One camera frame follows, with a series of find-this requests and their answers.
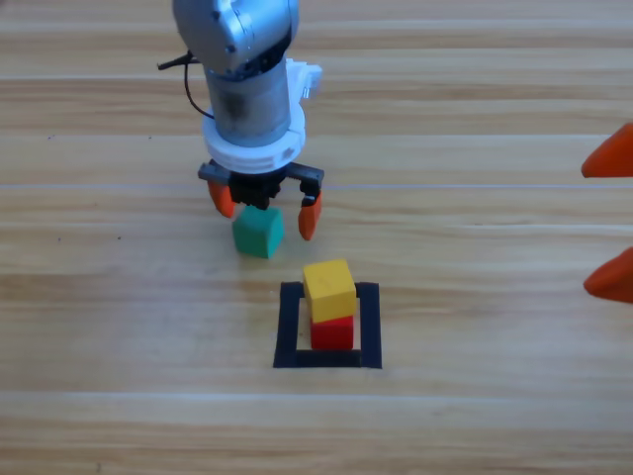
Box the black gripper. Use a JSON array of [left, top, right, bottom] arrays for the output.
[[197, 160, 326, 242]]

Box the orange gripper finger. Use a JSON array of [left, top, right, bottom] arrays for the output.
[[583, 246, 633, 304], [581, 123, 633, 180]]

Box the green cube block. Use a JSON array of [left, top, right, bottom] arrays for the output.
[[231, 205, 285, 260]]

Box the yellow cube block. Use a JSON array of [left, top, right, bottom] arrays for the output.
[[302, 258, 358, 322]]

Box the red cube block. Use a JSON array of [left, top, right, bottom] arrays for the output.
[[310, 314, 356, 351]]

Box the black tape square outline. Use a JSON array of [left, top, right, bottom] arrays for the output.
[[272, 281, 384, 371]]

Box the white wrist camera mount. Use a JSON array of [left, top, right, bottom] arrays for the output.
[[201, 57, 323, 175]]

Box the thin black wire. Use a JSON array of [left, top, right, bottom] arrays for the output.
[[183, 47, 216, 121]]

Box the thick black cable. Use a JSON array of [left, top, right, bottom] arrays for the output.
[[156, 52, 200, 71]]

